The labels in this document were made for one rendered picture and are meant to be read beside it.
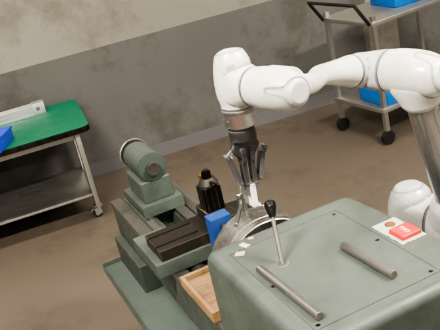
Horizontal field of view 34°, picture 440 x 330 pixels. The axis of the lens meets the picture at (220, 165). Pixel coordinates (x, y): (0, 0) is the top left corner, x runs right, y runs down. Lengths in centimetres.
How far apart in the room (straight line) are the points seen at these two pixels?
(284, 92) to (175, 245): 115
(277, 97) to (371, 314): 54
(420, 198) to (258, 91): 98
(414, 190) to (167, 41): 404
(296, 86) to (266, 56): 486
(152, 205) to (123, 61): 315
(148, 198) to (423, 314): 180
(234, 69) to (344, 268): 57
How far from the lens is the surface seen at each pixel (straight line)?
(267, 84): 172
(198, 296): 248
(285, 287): 172
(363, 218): 201
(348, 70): 215
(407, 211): 255
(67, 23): 614
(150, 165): 316
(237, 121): 187
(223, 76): 183
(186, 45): 632
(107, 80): 624
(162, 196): 325
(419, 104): 217
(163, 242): 275
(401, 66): 213
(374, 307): 165
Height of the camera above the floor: 220
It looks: 22 degrees down
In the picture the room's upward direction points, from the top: 13 degrees counter-clockwise
